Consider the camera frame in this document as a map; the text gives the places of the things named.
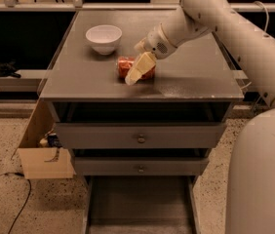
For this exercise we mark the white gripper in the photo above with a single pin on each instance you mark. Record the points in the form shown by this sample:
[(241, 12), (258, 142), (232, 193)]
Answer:
[(155, 44)]

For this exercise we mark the red coke can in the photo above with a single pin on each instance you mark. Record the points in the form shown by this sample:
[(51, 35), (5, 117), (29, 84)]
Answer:
[(125, 63)]

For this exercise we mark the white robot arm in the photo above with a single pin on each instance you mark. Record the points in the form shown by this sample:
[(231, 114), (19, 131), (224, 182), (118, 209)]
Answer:
[(250, 207)]

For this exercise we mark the grey drawer cabinet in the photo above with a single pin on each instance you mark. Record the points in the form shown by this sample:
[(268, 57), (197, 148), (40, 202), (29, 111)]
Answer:
[(194, 86)]

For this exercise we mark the grey top drawer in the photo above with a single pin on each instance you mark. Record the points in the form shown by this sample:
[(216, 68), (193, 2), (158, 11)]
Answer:
[(139, 136)]

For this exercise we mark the grey middle drawer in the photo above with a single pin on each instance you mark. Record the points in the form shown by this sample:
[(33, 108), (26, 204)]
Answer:
[(171, 166)]

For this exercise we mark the grey open bottom drawer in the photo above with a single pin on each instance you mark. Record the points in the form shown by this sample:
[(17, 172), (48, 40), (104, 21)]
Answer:
[(140, 205)]

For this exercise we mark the white ceramic bowl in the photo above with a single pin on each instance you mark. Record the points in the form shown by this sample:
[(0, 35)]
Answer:
[(104, 39)]

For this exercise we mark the wooden side box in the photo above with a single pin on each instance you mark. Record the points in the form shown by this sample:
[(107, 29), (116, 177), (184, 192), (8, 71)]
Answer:
[(39, 160)]

